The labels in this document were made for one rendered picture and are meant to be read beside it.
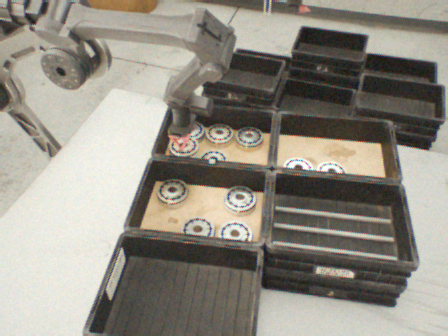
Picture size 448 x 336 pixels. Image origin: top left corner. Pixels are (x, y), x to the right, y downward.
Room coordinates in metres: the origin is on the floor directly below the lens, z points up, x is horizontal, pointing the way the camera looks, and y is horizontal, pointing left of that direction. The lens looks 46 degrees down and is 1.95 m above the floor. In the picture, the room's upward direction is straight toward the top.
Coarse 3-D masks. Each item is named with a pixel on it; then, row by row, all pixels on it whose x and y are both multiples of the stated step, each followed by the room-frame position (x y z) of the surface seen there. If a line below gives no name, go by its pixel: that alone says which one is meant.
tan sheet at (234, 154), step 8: (264, 136) 1.26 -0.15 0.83; (200, 144) 1.21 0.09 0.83; (232, 144) 1.21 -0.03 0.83; (264, 144) 1.21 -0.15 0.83; (168, 152) 1.17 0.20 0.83; (200, 152) 1.17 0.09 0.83; (224, 152) 1.17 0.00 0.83; (232, 152) 1.17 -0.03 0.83; (240, 152) 1.17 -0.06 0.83; (248, 152) 1.17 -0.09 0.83; (256, 152) 1.17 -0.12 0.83; (264, 152) 1.17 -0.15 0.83; (232, 160) 1.13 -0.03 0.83; (240, 160) 1.13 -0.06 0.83; (248, 160) 1.13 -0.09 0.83; (256, 160) 1.13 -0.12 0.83; (264, 160) 1.13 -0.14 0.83
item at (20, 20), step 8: (0, 0) 0.96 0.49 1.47; (8, 0) 0.96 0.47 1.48; (16, 0) 0.96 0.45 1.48; (24, 0) 0.96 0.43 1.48; (0, 8) 0.96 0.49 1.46; (8, 8) 0.95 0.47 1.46; (16, 8) 0.95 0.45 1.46; (24, 8) 0.95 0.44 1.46; (0, 16) 0.96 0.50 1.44; (8, 16) 0.95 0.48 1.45; (16, 16) 0.95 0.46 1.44; (24, 16) 0.94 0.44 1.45; (0, 24) 0.96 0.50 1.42; (8, 24) 0.98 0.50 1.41; (16, 24) 0.96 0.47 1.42; (24, 24) 0.98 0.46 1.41; (32, 24) 0.96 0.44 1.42; (0, 32) 0.96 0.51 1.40; (8, 32) 0.97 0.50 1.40
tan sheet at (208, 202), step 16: (192, 192) 0.98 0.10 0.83; (208, 192) 0.98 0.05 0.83; (224, 192) 0.98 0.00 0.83; (256, 192) 0.98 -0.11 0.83; (160, 208) 0.91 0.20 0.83; (176, 208) 0.91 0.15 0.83; (192, 208) 0.91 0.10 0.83; (208, 208) 0.91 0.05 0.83; (224, 208) 0.91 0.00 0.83; (256, 208) 0.91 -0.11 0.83; (144, 224) 0.84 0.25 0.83; (160, 224) 0.84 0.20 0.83; (176, 224) 0.84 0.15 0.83; (256, 224) 0.84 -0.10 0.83; (256, 240) 0.78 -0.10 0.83
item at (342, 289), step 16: (272, 272) 0.69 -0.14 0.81; (288, 272) 0.68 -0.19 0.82; (272, 288) 0.69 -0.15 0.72; (288, 288) 0.69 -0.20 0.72; (304, 288) 0.69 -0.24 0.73; (320, 288) 0.67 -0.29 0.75; (336, 288) 0.67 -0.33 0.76; (352, 288) 0.67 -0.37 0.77; (368, 288) 0.66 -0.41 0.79; (384, 288) 0.65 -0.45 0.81; (400, 288) 0.64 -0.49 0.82; (384, 304) 0.65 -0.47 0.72
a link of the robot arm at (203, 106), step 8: (192, 96) 1.10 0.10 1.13; (200, 96) 1.10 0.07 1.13; (168, 104) 1.06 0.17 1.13; (176, 104) 1.05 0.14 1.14; (184, 104) 1.08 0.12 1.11; (192, 104) 1.08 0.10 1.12; (200, 104) 1.07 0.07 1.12; (208, 104) 1.08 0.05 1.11; (192, 112) 1.09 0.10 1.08; (200, 112) 1.08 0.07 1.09; (208, 112) 1.08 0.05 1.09
